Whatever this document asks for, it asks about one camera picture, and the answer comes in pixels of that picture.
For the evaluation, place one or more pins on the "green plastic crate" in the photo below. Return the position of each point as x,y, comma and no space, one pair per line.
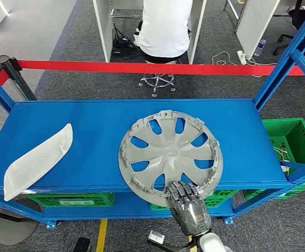
299,142
70,200
252,194
218,199

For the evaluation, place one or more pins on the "chrome stool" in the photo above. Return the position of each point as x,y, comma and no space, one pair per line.
156,81

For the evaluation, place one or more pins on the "black stanchion post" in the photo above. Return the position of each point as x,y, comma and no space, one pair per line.
15,74

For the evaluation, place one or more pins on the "grey plastic wheel cover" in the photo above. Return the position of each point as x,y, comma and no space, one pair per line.
173,153

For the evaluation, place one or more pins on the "yellow floor tape outline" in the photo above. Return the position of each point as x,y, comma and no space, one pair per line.
101,236

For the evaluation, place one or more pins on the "white power strip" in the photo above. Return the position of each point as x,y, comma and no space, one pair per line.
241,57

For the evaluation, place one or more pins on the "clear water bottle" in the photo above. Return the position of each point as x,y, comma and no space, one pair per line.
260,47

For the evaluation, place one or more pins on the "blue metal shelf rack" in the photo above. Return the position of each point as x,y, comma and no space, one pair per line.
89,139

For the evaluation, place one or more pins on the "black stanchion with disc base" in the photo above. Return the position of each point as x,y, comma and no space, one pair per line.
17,229

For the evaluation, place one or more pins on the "white desk partition panel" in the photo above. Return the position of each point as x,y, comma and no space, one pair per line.
255,24

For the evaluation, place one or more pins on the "black office chair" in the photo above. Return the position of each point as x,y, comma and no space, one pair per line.
299,17

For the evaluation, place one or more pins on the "person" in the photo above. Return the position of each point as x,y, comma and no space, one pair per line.
166,27

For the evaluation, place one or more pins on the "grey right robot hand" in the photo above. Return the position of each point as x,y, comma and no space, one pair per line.
191,215

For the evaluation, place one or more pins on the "white curved plastic part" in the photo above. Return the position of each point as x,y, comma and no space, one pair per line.
36,161

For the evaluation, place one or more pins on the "white desk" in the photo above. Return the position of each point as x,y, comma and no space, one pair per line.
102,27

